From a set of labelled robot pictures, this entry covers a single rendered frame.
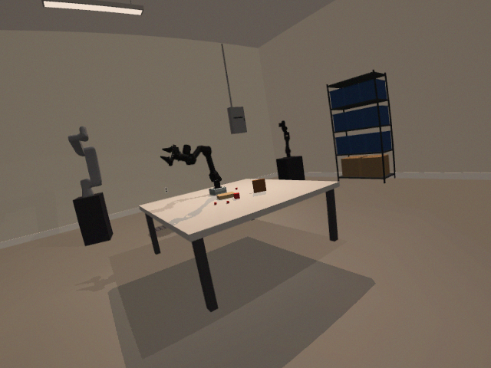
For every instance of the tan flat board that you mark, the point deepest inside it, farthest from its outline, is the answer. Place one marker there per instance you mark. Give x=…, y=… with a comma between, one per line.
x=225, y=195

